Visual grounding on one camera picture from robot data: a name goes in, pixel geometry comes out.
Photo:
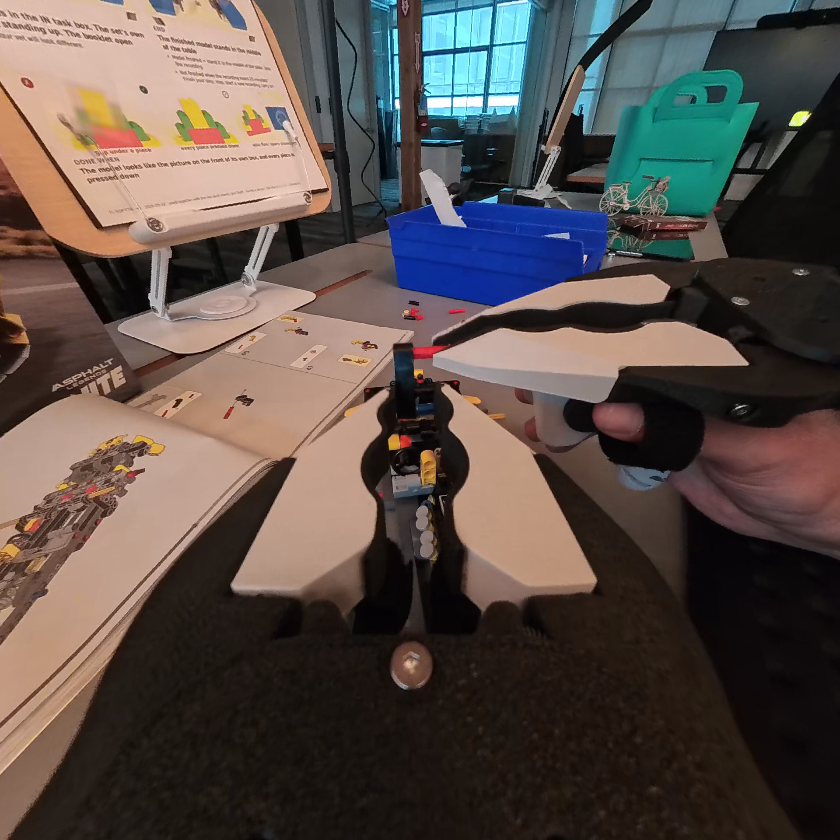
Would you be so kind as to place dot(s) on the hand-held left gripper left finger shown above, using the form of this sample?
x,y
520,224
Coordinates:
x,y
308,525

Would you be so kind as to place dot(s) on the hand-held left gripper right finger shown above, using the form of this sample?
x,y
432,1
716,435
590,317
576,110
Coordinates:
x,y
525,525

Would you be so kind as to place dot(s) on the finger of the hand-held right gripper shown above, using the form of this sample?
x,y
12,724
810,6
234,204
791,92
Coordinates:
x,y
558,361
577,295

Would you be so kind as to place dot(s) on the toy brick car chassis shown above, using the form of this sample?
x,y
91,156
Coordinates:
x,y
426,459

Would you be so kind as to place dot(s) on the black toy connector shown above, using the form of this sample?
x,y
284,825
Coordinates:
x,y
403,374

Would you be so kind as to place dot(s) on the dark toy set box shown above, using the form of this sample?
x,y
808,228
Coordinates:
x,y
52,328

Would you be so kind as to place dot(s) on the person's right hand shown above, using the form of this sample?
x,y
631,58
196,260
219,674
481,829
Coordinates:
x,y
774,472

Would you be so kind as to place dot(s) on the blue plastic bin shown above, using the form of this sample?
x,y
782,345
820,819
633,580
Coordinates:
x,y
485,262

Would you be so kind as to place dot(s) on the brown flat boxes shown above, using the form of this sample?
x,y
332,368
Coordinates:
x,y
663,225

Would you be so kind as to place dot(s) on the black office chair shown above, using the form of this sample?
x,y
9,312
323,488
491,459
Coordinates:
x,y
794,197

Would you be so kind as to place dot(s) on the red and black toy pieces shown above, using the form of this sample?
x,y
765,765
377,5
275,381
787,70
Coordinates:
x,y
413,312

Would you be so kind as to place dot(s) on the building instruction book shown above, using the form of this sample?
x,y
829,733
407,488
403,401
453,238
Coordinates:
x,y
164,472

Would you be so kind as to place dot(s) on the white paper sheet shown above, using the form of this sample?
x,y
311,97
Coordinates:
x,y
443,200

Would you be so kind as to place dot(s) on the white and tan desk lamp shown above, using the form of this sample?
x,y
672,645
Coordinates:
x,y
571,98

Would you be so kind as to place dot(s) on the red fire extinguisher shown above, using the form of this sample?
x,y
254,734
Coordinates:
x,y
423,111

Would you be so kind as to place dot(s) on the black monitor screen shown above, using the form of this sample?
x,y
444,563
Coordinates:
x,y
768,72

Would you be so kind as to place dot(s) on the dark dotted panel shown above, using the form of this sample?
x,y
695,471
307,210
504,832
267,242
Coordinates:
x,y
768,656

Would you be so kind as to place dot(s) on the wooden support post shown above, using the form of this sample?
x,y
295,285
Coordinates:
x,y
410,98

